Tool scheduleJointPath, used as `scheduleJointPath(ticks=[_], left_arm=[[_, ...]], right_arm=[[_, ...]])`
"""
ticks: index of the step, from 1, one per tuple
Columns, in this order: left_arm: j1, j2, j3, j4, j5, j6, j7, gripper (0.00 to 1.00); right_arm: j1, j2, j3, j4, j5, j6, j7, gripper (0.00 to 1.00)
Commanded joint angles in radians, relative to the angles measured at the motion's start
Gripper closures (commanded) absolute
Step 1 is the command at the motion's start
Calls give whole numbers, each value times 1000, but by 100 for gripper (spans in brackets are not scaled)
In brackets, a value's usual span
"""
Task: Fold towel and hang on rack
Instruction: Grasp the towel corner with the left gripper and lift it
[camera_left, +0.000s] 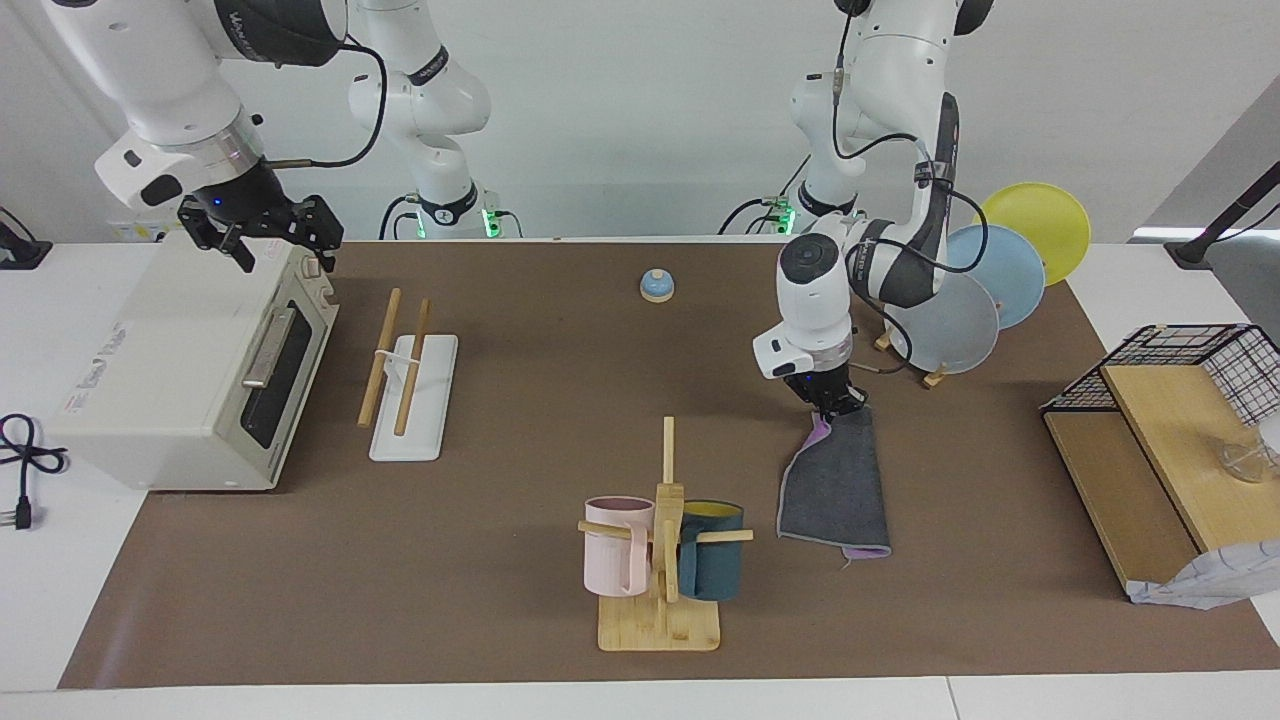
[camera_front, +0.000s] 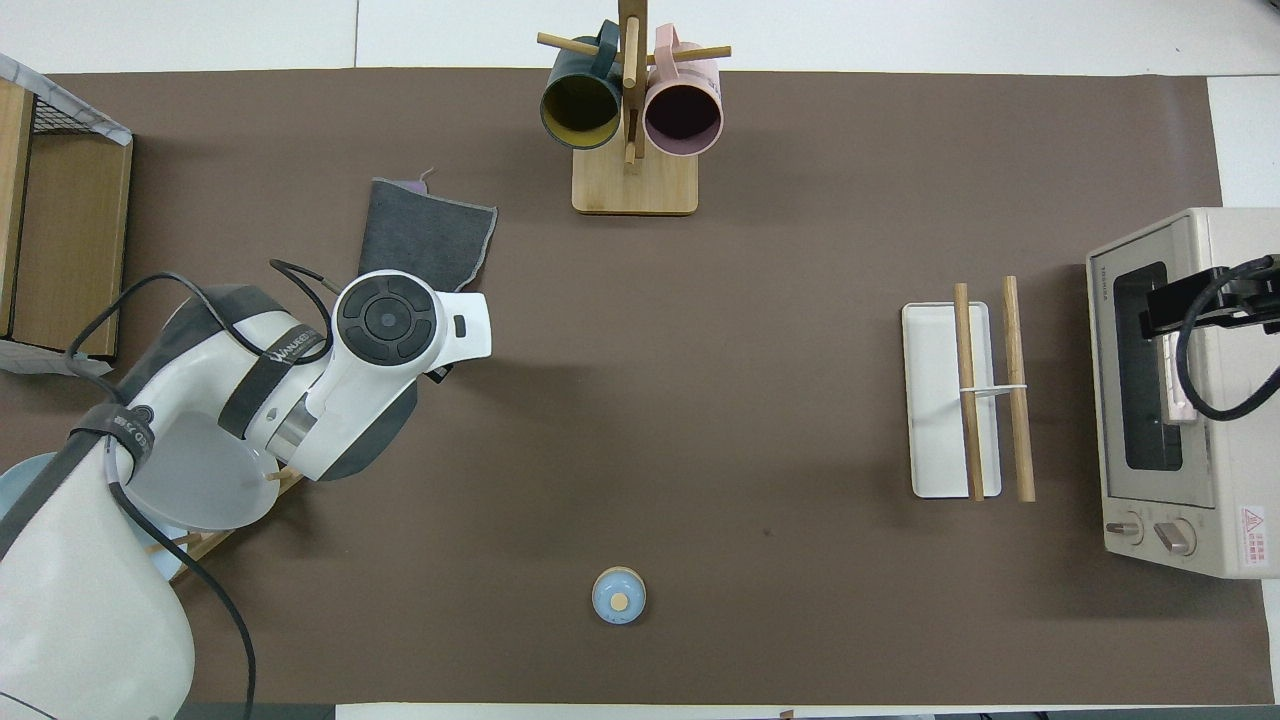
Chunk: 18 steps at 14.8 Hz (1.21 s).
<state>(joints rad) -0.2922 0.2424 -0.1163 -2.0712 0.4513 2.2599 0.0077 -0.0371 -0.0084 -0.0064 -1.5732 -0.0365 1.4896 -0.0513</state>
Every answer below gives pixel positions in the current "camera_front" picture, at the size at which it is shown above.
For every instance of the wooden mug tree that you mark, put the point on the wooden mug tree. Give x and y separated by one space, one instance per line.
635 185

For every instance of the white towel rack wooden bars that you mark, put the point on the white towel rack wooden bars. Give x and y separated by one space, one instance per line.
940 400

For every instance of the pink mug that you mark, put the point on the pink mug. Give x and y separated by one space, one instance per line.
683 112

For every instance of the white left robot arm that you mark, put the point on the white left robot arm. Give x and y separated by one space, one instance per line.
330 400

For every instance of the wooden plate rack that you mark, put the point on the wooden plate rack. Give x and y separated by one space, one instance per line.
215 545

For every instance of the light blue plate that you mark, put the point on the light blue plate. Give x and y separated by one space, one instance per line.
20 490

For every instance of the purple and grey towel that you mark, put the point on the purple and grey towel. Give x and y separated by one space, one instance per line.
425 235

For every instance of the pale grey plate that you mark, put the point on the pale grey plate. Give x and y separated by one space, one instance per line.
200 480

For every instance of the dark teal mug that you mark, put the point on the dark teal mug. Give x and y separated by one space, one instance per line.
580 105

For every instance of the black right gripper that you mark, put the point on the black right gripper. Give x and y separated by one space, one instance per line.
1245 300

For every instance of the small blue lidded jar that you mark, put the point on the small blue lidded jar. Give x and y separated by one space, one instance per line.
619 596

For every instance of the cream toaster oven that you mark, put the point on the cream toaster oven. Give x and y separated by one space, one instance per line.
1235 470

